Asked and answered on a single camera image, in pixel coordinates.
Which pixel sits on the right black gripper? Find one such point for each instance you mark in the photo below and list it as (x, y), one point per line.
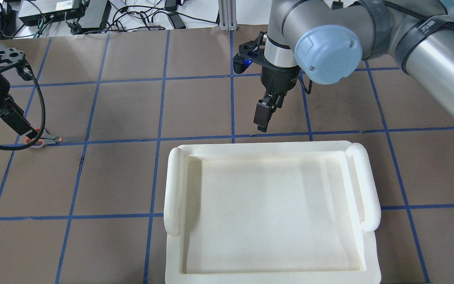
(279, 79)

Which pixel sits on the grey orange scissors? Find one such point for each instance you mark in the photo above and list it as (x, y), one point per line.
(48, 139)

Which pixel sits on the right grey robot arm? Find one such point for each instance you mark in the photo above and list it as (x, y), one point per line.
(328, 44)

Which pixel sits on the cream plastic tray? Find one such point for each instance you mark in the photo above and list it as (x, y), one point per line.
(271, 213)

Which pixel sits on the brown gridded table mat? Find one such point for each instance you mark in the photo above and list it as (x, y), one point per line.
(91, 211)

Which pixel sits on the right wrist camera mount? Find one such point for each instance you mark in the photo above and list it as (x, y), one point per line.
(251, 52)

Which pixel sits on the aluminium frame post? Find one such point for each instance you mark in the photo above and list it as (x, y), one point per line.
(227, 15)

